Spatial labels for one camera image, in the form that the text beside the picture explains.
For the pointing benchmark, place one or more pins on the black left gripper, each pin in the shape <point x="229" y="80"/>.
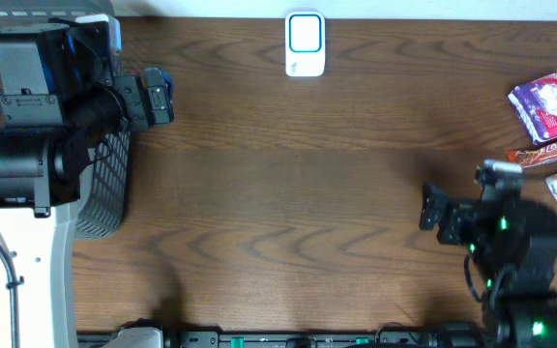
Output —
<point x="134" y="102"/>

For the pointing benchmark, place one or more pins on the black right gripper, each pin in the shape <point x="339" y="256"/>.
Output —
<point x="457" y="211"/>

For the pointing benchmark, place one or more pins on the orange brown snack bar wrapper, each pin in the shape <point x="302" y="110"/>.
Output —
<point x="529" y="158"/>

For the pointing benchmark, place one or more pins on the red purple snack bag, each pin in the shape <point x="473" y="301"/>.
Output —
<point x="535" y="105"/>

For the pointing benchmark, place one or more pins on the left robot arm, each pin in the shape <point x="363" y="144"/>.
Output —
<point x="61" y="101"/>

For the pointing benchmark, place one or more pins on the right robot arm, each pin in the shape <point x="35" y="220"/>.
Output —
<point x="512" y="242"/>

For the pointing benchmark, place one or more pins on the white barcode scanner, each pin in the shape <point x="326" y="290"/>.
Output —
<point x="305" y="44"/>

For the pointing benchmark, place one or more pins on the grey plastic mesh basket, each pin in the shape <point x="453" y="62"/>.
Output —
<point x="103" y="185"/>

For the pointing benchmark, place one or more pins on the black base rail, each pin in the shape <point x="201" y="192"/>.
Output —
<point x="155" y="338"/>

